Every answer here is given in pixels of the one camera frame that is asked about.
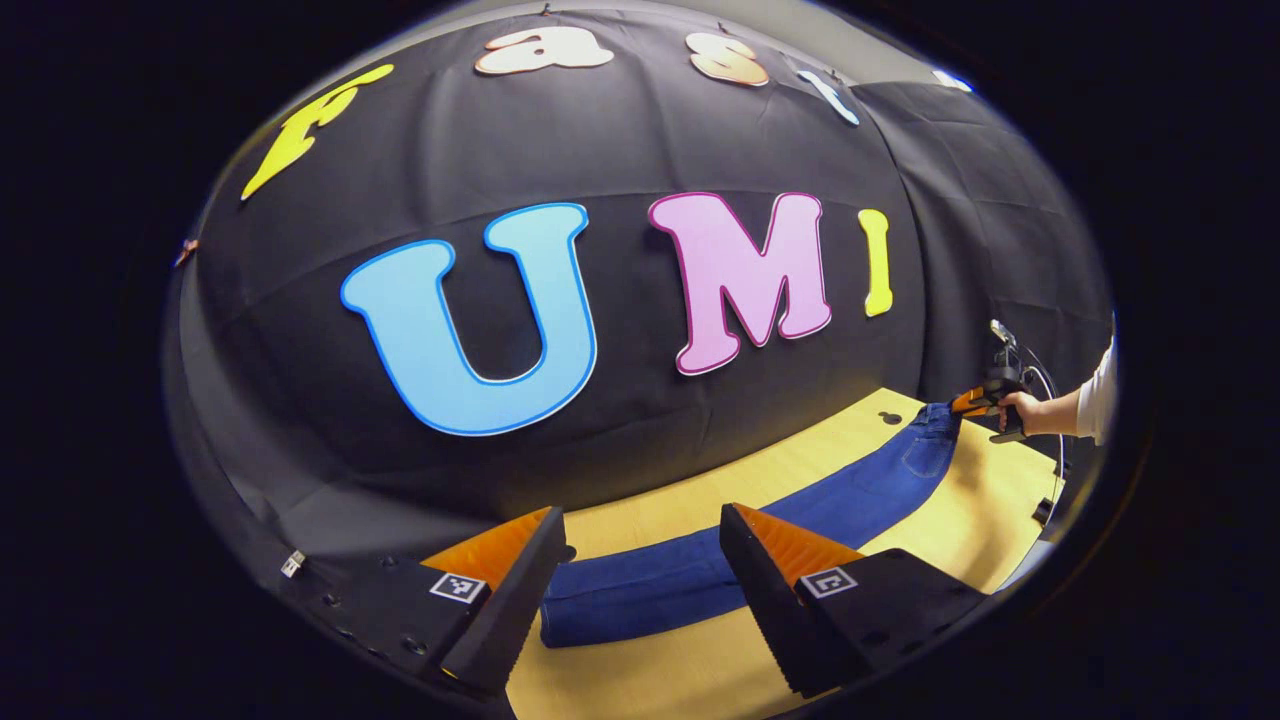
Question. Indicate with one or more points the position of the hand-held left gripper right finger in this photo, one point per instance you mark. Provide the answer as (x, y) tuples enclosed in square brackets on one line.
[(770, 610)]

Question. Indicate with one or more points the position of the black backdrop cloth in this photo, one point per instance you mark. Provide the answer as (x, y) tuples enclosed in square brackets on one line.
[(620, 150)]

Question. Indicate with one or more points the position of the copper cloth clip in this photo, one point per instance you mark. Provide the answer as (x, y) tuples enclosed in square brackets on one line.
[(185, 250)]

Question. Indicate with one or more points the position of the white ceiling light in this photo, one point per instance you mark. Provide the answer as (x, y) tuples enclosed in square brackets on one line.
[(952, 80)]

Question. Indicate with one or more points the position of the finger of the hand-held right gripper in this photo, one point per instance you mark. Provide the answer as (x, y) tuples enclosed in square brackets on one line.
[(975, 402)]

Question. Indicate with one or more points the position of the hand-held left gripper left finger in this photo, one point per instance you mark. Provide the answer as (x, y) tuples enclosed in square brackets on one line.
[(510, 610)]

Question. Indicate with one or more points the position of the white cloth clip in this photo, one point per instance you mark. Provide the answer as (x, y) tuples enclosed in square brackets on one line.
[(292, 563)]

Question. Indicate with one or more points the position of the blue jeans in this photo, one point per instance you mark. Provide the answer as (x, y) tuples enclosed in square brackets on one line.
[(860, 490)]

